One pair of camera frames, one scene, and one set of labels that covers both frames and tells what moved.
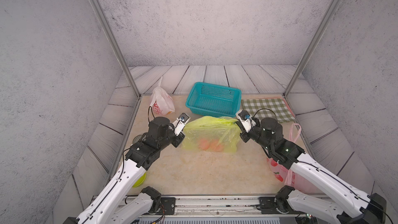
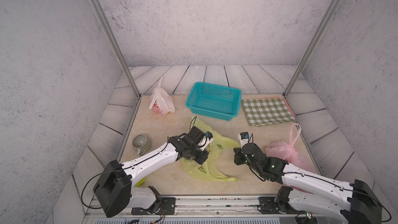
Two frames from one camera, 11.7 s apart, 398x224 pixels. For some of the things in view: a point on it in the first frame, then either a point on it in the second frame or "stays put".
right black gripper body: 255,135 -> 240,158
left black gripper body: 171,138 -> 197,154
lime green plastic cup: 140,181 stays put
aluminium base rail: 221,207 stays put
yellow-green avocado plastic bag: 210,134 -> 210,169
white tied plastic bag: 161,101 stays put
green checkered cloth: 276,108 stays put
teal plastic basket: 214,100 stays put
